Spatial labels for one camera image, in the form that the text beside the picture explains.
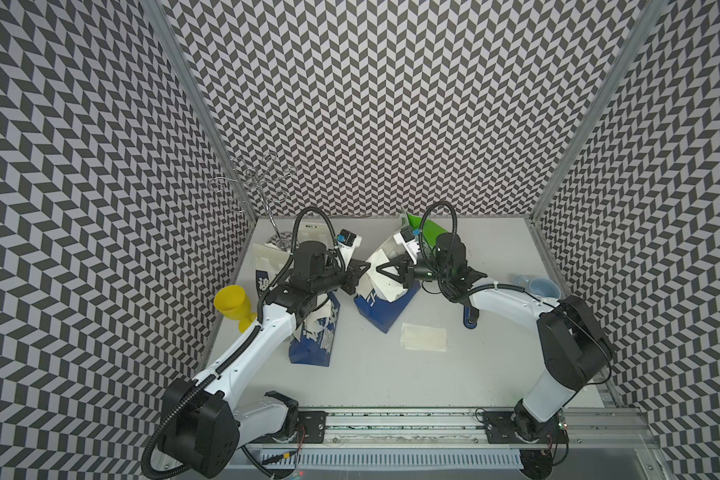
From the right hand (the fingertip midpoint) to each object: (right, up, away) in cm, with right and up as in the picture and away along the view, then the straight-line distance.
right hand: (378, 273), depth 77 cm
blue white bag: (-17, -18, -2) cm, 25 cm away
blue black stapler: (+28, -17, +13) cm, 35 cm away
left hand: (-3, +2, 0) cm, 3 cm away
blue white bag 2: (+1, -7, +2) cm, 8 cm away
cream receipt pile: (+11, -20, +10) cm, 25 cm away
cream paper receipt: (0, -1, 0) cm, 1 cm away
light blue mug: (+54, -7, +21) cm, 59 cm away
